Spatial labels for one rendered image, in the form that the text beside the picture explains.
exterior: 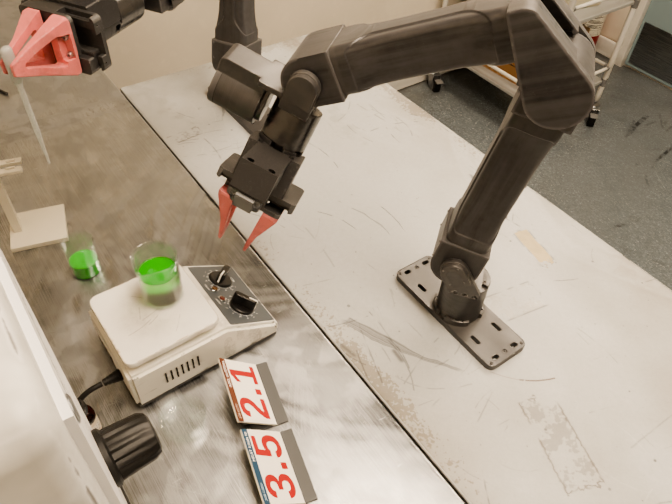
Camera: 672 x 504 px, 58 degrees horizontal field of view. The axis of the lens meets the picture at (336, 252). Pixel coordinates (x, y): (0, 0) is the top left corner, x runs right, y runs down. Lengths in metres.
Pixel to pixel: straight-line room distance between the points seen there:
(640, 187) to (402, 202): 1.90
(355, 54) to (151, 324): 0.39
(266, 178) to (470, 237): 0.26
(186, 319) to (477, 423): 0.38
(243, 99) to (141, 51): 1.57
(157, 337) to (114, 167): 0.46
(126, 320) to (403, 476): 0.37
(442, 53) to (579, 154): 2.30
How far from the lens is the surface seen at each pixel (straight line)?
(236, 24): 1.11
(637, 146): 3.08
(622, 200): 2.72
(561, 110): 0.62
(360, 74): 0.65
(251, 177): 0.65
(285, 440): 0.75
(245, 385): 0.77
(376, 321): 0.85
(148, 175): 1.10
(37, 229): 1.03
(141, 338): 0.75
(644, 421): 0.88
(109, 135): 1.21
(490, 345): 0.85
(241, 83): 0.71
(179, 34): 2.31
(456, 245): 0.75
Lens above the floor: 1.57
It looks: 46 degrees down
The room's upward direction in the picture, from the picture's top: 4 degrees clockwise
